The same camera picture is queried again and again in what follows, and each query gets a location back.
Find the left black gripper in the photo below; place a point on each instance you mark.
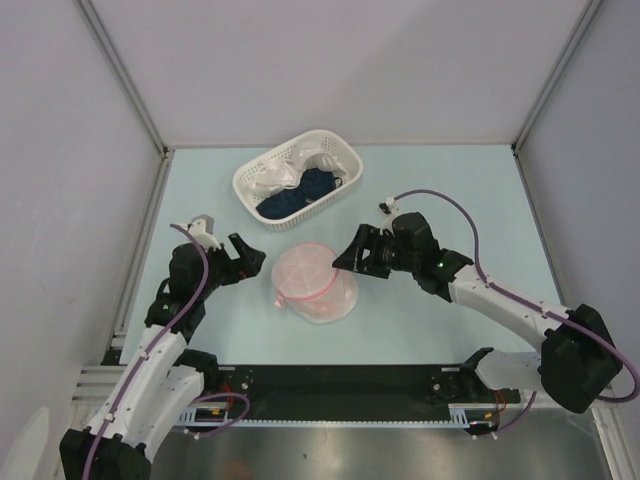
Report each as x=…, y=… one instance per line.
x=248, y=264

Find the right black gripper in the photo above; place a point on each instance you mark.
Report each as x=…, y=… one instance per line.
x=351, y=258

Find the pink mesh laundry bag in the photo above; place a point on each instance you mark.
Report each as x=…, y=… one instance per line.
x=305, y=280

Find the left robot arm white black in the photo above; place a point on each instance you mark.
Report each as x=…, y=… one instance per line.
x=160, y=350

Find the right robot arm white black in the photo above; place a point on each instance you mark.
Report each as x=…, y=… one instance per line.
x=577, y=357

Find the dark blue bra in basket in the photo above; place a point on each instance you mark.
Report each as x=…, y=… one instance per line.
x=314, y=185

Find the white bra in basket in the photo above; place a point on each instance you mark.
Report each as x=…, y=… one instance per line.
x=276, y=175

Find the white plastic perforated basket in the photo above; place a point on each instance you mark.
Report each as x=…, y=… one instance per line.
x=333, y=143

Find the white object bottom left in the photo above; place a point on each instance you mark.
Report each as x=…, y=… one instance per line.
x=28, y=449

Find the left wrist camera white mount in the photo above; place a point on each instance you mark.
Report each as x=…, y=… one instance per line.
x=200, y=228

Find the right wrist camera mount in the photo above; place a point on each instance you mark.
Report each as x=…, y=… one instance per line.
x=390, y=212

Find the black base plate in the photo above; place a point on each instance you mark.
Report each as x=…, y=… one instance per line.
x=303, y=393

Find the white cable duct strip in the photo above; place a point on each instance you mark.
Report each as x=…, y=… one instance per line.
x=458, y=418

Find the left aluminium corner post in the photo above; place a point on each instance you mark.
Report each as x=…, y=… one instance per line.
x=108, y=49

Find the aluminium corner post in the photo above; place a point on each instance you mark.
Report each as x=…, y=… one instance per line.
x=108, y=49
x=559, y=68

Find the right aluminium corner post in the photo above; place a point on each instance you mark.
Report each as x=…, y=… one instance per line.
x=559, y=68

